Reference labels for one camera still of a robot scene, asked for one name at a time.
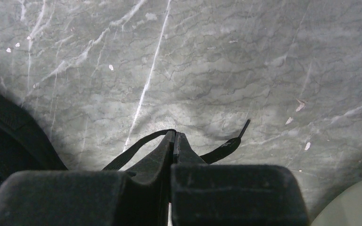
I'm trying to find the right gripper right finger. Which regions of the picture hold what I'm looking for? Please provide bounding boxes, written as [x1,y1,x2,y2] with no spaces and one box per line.
[170,133,309,226]

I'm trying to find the black canvas shoe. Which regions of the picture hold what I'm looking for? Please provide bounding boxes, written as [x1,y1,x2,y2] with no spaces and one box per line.
[0,94,250,186]

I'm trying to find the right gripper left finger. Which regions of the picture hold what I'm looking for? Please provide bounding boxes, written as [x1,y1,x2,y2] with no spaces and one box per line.
[0,130,175,226]

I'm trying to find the white cylindrical lampshade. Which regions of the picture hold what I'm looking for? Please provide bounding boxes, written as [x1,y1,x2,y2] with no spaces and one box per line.
[311,180,362,226]

